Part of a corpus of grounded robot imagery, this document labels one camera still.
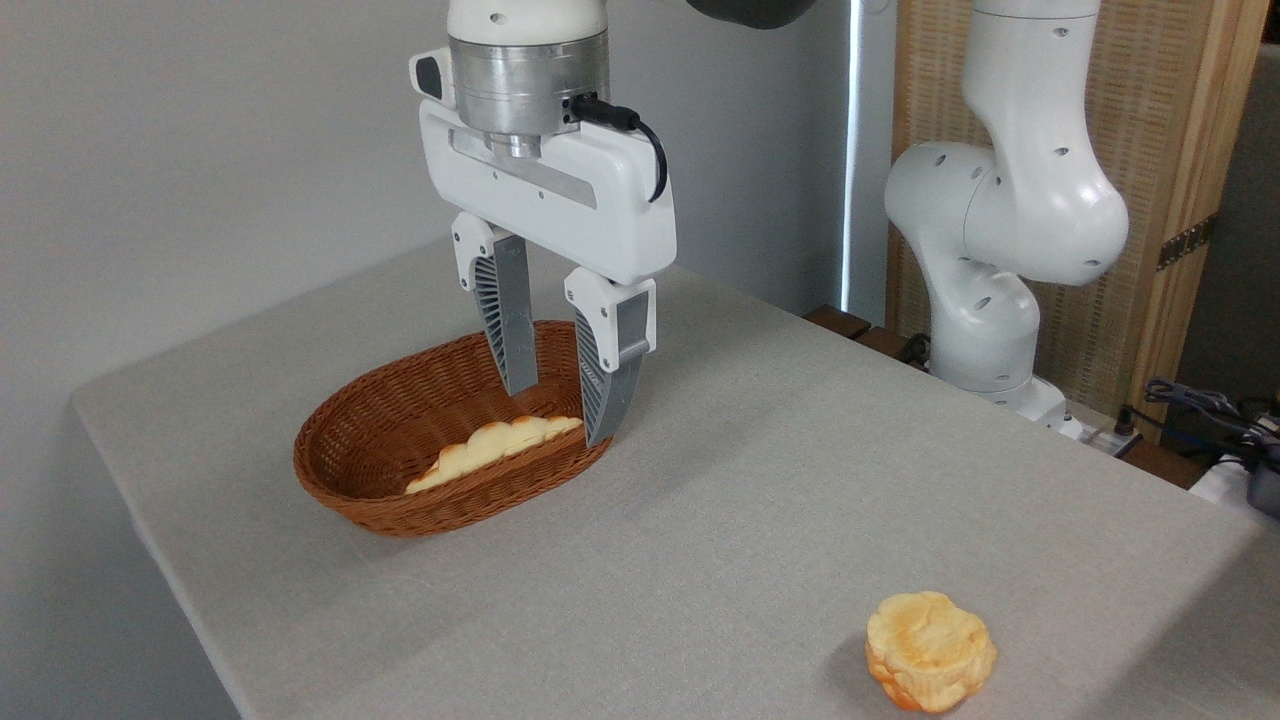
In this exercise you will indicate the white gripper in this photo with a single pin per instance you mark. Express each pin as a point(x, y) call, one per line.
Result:
point(610, 220)

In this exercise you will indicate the round flower-shaped bread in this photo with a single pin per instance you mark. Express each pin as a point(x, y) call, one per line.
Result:
point(930, 650)

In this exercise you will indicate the long braided bread loaf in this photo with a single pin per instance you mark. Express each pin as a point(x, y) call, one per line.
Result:
point(480, 450)

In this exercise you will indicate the brown wicker oval basket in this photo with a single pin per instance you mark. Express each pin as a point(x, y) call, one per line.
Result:
point(380, 450)

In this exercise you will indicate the grey tablecloth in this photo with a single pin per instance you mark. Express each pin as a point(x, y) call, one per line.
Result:
point(800, 500)

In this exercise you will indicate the dark metal screen hinge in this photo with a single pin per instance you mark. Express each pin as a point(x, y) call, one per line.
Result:
point(1186, 242)

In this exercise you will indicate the wooden rattan folding screen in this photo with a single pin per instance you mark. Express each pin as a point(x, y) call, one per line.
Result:
point(1150, 100)

